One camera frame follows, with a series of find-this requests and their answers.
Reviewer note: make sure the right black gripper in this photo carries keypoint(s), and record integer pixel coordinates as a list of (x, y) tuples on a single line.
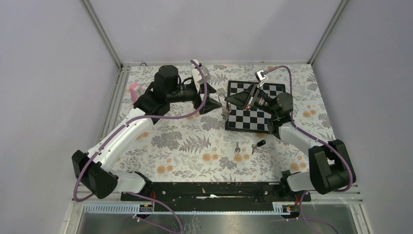
[(246, 99)]

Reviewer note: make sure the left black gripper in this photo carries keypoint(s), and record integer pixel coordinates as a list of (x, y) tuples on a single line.
[(209, 105)]

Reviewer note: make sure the keyring with coloured keys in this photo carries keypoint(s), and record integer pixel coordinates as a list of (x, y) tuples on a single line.
[(226, 109)]

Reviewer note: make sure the silver key white head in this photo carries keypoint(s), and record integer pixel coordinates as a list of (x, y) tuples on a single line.
[(237, 148)]

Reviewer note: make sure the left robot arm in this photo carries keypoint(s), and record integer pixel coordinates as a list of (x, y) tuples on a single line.
[(166, 97)]

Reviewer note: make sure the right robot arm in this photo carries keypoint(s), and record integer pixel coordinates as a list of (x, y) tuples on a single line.
[(330, 169)]

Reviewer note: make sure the black white chessboard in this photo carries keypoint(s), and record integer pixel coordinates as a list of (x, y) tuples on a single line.
[(253, 120)]

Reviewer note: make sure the floral table mat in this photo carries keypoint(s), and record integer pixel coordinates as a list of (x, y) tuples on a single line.
[(199, 148)]

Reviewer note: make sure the key with black fob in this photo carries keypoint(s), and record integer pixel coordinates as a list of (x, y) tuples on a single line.
[(254, 147)]

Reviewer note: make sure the pink box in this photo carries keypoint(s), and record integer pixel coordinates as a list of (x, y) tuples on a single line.
[(136, 90)]

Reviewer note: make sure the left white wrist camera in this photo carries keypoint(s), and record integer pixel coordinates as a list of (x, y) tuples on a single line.
[(198, 80)]

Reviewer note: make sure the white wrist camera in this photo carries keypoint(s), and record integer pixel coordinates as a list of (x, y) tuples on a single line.
[(261, 77), (198, 80)]

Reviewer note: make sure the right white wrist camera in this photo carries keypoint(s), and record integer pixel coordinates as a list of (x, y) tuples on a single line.
[(261, 77)]

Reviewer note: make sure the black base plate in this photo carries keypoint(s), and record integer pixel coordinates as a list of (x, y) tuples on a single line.
[(217, 196)]

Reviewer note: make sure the white cable duct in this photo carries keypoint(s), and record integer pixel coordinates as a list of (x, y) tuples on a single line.
[(147, 209)]

